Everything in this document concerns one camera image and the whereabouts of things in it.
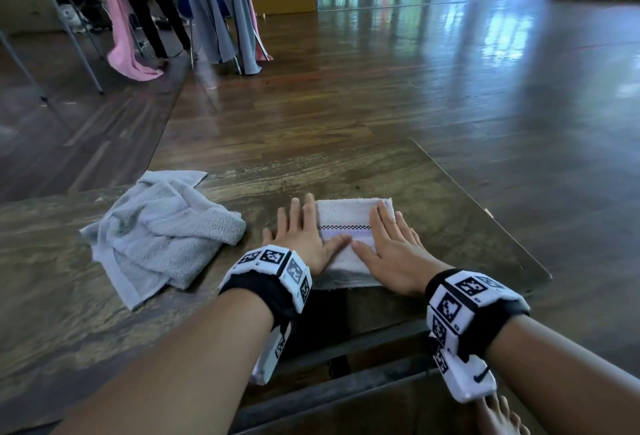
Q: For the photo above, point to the wrist marker band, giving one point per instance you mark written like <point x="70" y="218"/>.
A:
<point x="280" y="269"/>
<point x="460" y="314"/>

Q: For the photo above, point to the person's left hand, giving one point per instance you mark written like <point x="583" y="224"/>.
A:
<point x="300" y="244"/>

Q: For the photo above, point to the person's right hand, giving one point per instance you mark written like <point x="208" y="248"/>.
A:
<point x="400" y="262"/>

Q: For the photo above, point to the left wrist marker band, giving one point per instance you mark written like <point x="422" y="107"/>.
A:
<point x="280" y="269"/>

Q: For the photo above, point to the blue chair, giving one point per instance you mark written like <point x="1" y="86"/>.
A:
<point x="184" y="5"/>

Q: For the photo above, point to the person's right little finger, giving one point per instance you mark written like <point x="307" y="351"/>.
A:
<point x="417" y="239"/>

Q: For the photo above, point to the person's left little finger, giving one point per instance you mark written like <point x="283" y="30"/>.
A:
<point x="267" y="236"/>

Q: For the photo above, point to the grey hanging towel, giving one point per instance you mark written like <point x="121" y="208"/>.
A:
<point x="220" y="9"/>

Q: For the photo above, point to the pink hanging towel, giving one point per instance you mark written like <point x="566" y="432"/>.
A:
<point x="120" y="24"/>

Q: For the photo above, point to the person's right forearm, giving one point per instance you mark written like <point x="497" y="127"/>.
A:
<point x="565" y="379"/>

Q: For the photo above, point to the right wrist marker band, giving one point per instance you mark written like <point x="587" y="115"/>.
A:
<point x="460" y="314"/>

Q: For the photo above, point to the person's right thumb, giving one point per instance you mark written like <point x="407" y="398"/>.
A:
<point x="364" y="252"/>

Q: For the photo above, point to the person's left forearm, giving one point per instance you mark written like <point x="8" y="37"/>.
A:
<point x="185" y="369"/>

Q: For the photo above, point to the white towel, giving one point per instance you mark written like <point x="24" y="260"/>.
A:
<point x="345" y="217"/>

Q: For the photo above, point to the metal table frame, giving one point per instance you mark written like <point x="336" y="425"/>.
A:
<point x="320" y="389"/>

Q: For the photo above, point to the person's right middle finger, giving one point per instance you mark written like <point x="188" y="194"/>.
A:
<point x="389" y="219"/>

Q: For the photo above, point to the pink cloth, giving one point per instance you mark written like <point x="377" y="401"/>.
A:
<point x="261" y="47"/>

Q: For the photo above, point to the person's left thumb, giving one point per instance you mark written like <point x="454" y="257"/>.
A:
<point x="336" y="248"/>

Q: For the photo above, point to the person's left middle finger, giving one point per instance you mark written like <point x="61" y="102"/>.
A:
<point x="295" y="216"/>

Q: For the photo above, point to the grey crumpled towel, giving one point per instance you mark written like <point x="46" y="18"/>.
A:
<point x="160" y="234"/>

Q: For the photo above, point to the person's foot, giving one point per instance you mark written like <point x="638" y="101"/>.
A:
<point x="497" y="417"/>

